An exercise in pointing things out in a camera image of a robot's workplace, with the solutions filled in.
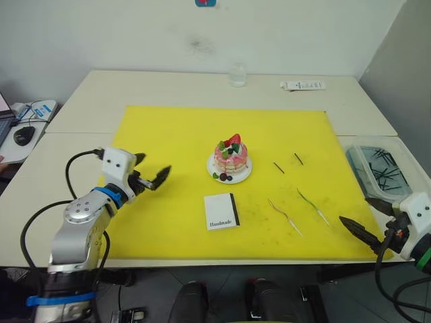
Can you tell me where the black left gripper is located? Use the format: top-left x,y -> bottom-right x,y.
129,153 -> 173,196

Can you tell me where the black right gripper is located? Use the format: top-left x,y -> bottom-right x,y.
339,196 -> 410,254

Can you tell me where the pink layered fruit cake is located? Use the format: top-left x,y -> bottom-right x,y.
214,133 -> 251,172

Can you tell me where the white Handmade matchbox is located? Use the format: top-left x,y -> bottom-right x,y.
203,192 -> 242,232

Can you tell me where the yellow mat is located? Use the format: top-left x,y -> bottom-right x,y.
106,105 -> 395,262

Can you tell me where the clear plastic match container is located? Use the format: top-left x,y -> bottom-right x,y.
345,136 -> 427,208

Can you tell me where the beige table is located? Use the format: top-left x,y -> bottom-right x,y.
45,69 -> 400,137
0,133 -> 431,270

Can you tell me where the white round plate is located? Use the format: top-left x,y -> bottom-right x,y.
206,153 -> 253,184

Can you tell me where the white side desk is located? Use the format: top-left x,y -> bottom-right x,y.
0,98 -> 59,165

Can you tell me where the dark rounded shape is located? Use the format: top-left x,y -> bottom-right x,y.
168,281 -> 209,323
245,277 -> 329,323

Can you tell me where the clear glass of water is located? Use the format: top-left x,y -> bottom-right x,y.
229,62 -> 247,87

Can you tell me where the white box with blue label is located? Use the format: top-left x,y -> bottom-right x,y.
9,98 -> 57,124

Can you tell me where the black computer mouse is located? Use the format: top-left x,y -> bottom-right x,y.
13,126 -> 36,147

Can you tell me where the laptop computer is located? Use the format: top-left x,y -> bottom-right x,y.
0,92 -> 18,149

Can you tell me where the white flat carton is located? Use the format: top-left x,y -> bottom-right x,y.
279,79 -> 327,92

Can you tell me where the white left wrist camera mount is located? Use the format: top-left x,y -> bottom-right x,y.
100,146 -> 136,205

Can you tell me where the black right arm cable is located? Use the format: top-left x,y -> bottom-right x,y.
374,228 -> 431,323

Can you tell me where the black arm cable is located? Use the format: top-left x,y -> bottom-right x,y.
374,228 -> 431,323
20,149 -> 112,290

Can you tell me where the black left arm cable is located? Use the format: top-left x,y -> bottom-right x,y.
20,149 -> 112,290

